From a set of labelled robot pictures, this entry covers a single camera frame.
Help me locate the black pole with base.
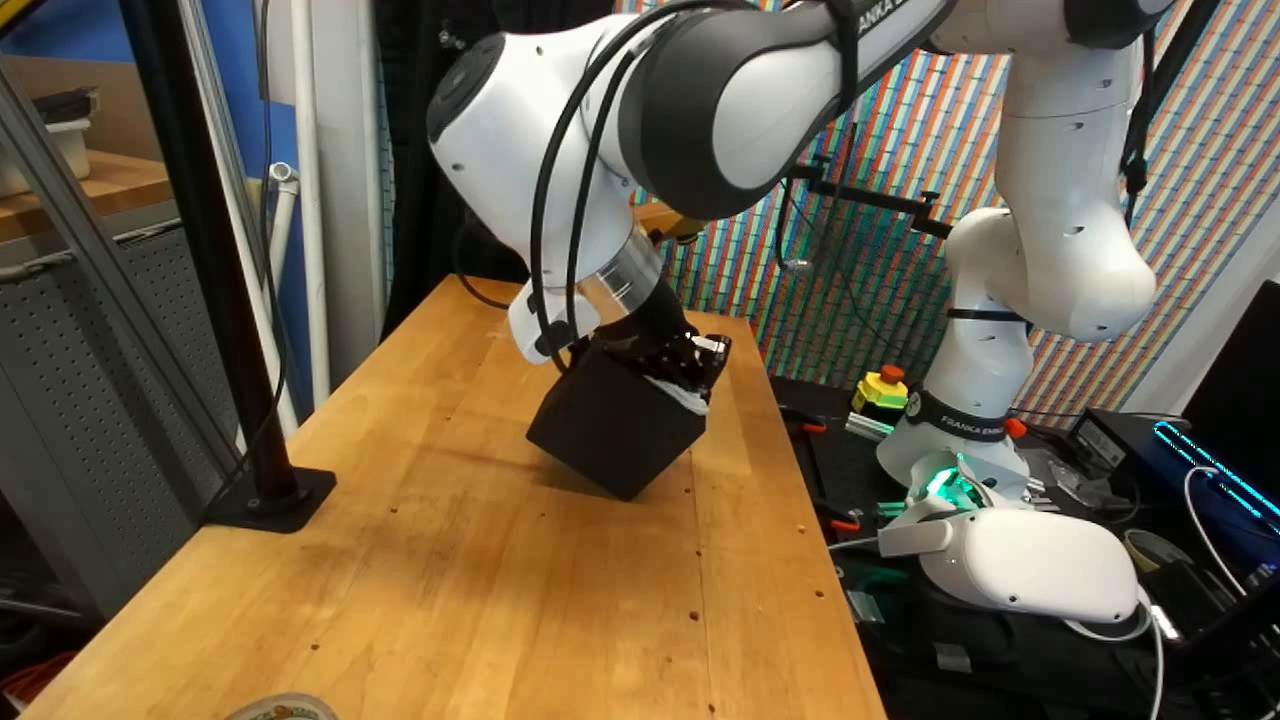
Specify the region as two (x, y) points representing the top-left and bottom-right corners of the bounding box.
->
(114, 0), (336, 532)

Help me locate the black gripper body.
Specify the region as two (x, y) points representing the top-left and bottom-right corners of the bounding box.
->
(593, 285), (730, 392)

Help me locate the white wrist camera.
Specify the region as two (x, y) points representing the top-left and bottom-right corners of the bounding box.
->
(506, 285), (598, 364)

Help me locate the white towel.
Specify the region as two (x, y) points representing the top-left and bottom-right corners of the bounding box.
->
(642, 376), (706, 418)

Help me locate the white VR headset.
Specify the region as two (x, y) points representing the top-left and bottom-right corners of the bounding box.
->
(877, 510), (1175, 642)

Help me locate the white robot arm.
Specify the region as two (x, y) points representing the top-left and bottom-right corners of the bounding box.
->
(427, 0), (1175, 472)

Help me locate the red yellow emergency stop button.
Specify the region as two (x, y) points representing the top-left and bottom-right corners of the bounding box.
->
(851, 364), (913, 425)

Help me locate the grey perforated metal panel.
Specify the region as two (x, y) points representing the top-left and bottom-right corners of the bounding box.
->
(0, 78), (256, 615)

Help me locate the blue case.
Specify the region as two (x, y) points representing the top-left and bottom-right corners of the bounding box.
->
(1151, 419), (1280, 574)

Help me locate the black perforated box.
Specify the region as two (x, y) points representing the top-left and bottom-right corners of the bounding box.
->
(528, 346), (705, 499)

